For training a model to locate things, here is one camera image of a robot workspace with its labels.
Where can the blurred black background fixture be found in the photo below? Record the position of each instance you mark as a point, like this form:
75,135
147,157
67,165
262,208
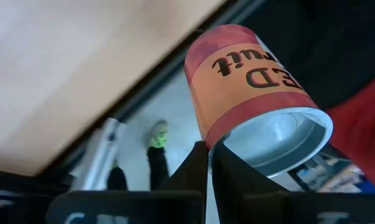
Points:
116,180
157,168

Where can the black metal table frame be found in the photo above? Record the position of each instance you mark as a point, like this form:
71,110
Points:
150,77

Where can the mixed fruit can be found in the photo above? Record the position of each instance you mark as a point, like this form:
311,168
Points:
237,87

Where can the red blurred object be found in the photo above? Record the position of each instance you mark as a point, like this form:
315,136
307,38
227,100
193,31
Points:
361,133

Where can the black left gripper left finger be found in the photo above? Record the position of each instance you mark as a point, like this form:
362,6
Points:
190,177

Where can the colourful printed object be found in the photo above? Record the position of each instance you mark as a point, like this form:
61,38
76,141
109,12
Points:
330,177

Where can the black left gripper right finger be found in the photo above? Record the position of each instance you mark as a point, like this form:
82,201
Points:
237,186

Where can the white metal post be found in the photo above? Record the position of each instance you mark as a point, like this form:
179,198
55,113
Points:
100,155

